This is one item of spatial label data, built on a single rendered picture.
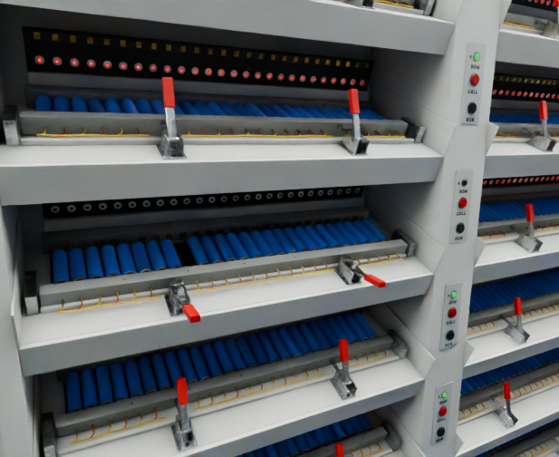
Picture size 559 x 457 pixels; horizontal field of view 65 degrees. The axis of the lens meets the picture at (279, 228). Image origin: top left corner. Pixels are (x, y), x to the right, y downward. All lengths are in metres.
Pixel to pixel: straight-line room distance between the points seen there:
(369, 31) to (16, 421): 0.65
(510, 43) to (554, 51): 0.12
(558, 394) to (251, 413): 0.82
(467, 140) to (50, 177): 0.61
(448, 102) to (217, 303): 0.46
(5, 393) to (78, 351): 0.08
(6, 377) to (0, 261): 0.13
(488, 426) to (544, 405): 0.18
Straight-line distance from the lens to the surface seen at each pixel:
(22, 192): 0.52
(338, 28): 0.64
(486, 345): 1.00
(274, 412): 0.72
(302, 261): 0.66
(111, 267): 0.62
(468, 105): 0.78
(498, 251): 0.94
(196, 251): 0.65
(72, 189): 0.52
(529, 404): 1.23
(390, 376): 0.83
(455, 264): 0.81
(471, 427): 1.09
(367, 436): 0.94
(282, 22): 0.60
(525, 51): 0.90
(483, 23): 0.81
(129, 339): 0.57
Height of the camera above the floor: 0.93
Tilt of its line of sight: 12 degrees down
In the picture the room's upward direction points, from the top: straight up
